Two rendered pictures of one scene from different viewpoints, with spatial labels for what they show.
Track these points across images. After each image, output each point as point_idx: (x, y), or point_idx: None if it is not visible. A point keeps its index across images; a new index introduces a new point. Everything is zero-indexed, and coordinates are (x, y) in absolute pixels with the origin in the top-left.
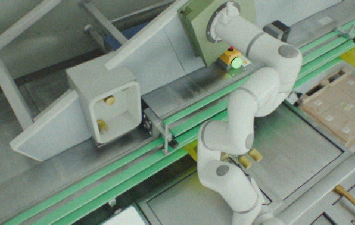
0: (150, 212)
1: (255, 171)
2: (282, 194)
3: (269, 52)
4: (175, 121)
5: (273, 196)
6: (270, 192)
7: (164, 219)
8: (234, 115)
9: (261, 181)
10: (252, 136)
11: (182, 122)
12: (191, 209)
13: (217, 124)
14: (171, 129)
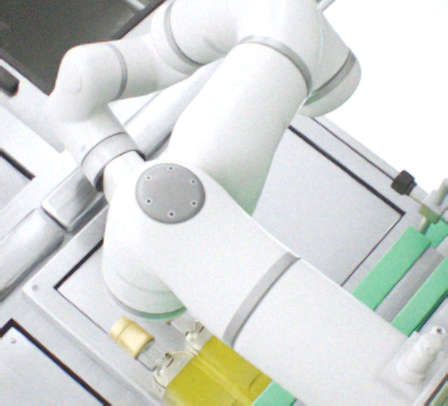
0: (384, 188)
1: (99, 405)
2: (15, 341)
3: (230, 203)
4: (426, 276)
5: (49, 301)
6: (59, 312)
7: (342, 184)
8: None
9: (80, 365)
10: None
11: (404, 279)
12: (280, 223)
13: (325, 38)
14: (428, 243)
